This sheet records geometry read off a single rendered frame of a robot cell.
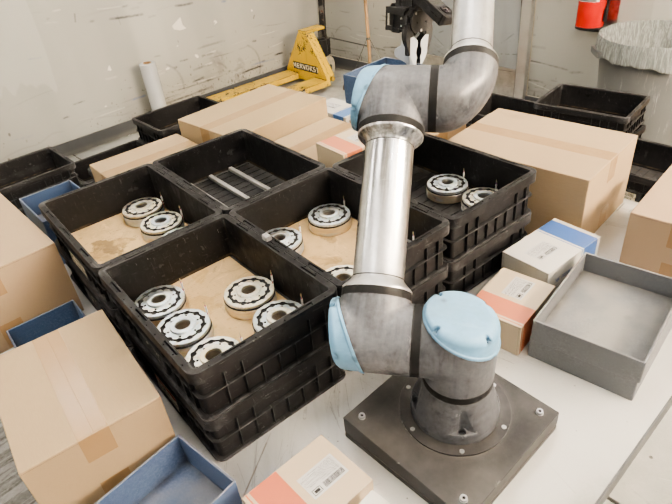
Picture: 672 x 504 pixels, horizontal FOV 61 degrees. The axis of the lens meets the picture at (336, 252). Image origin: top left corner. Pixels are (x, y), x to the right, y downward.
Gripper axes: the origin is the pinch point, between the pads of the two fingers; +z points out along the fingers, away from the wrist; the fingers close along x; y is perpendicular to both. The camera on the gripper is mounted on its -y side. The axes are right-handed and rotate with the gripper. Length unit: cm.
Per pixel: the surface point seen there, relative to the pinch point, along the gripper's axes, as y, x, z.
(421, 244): -30.0, 30.8, 23.3
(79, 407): -13, 94, 35
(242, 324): -13, 63, 35
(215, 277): 4, 58, 35
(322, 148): 21.1, 12.4, 22.1
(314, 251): -5, 37, 33
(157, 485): -23, 89, 50
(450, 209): -16.2, 3.6, 30.2
